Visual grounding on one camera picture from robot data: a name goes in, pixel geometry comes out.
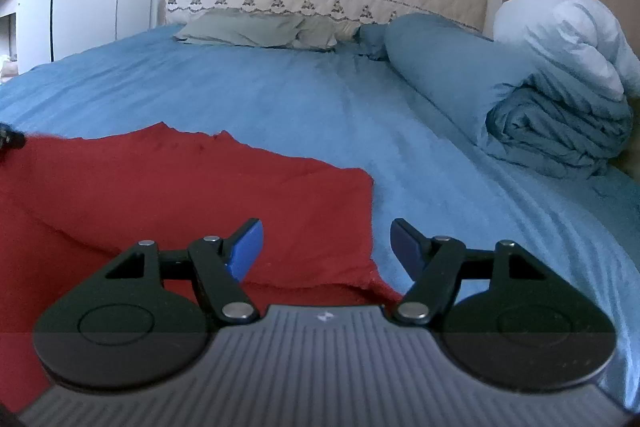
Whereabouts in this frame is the red cloth garment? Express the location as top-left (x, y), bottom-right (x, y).
top-left (0, 122), bottom-right (404, 414)

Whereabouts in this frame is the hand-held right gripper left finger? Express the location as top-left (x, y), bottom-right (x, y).
top-left (104, 218), bottom-right (265, 324)

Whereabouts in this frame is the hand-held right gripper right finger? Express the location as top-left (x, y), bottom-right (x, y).
top-left (390, 217), bottom-right (549, 326)

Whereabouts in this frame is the rolled blue quilt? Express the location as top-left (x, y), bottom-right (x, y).
top-left (384, 13), bottom-right (634, 180)

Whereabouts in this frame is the light blue duvet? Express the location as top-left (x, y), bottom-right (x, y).
top-left (492, 0), bottom-right (640, 104)

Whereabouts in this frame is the bed with blue sheet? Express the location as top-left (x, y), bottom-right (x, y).
top-left (0, 23), bottom-right (640, 410)

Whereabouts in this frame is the blue pillow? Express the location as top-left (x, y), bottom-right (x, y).
top-left (354, 23), bottom-right (397, 62)

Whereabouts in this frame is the green pillow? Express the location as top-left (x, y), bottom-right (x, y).
top-left (172, 8), bottom-right (362, 52)

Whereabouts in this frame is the white desk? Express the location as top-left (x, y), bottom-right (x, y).
top-left (0, 0), bottom-right (54, 78)

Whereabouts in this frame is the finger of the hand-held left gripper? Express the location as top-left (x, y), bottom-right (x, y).
top-left (0, 122), bottom-right (26, 162)

